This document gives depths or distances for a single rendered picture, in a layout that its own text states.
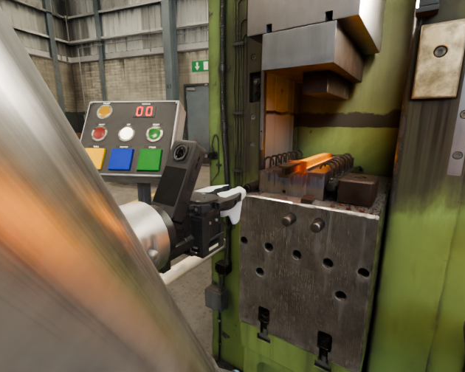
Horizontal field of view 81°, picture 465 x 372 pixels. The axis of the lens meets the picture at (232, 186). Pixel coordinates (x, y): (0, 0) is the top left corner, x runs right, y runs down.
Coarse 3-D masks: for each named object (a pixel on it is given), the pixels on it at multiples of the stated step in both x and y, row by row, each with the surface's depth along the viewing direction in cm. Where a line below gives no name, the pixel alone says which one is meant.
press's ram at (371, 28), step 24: (264, 0) 73; (288, 0) 70; (312, 0) 67; (336, 0) 64; (360, 0) 61; (384, 0) 89; (264, 24) 75; (288, 24) 71; (360, 24) 68; (360, 48) 90
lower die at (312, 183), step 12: (336, 156) 102; (276, 168) 82; (312, 168) 79; (324, 168) 81; (264, 180) 84; (276, 180) 82; (288, 180) 79; (300, 180) 77; (312, 180) 75; (324, 180) 74; (276, 192) 82; (288, 192) 80; (300, 192) 78; (312, 192) 76; (324, 192) 75
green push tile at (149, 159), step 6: (144, 150) 88; (150, 150) 88; (156, 150) 88; (144, 156) 88; (150, 156) 87; (156, 156) 87; (138, 162) 87; (144, 162) 87; (150, 162) 87; (156, 162) 86; (138, 168) 87; (144, 168) 86; (150, 168) 86; (156, 168) 86
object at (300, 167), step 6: (312, 156) 89; (318, 156) 89; (324, 156) 93; (330, 156) 99; (288, 162) 74; (294, 162) 74; (300, 162) 74; (306, 162) 75; (312, 162) 82; (282, 168) 68; (288, 168) 68; (294, 168) 73; (300, 168) 75; (282, 174) 69; (288, 174) 69; (294, 174) 71
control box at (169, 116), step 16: (96, 112) 96; (112, 112) 95; (128, 112) 94; (144, 112) 93; (160, 112) 93; (176, 112) 92; (96, 128) 94; (112, 128) 93; (144, 128) 92; (160, 128) 91; (176, 128) 91; (96, 144) 92; (112, 144) 91; (128, 144) 91; (144, 144) 90; (160, 144) 89; (112, 176) 90; (128, 176) 88; (144, 176) 87; (160, 176) 86
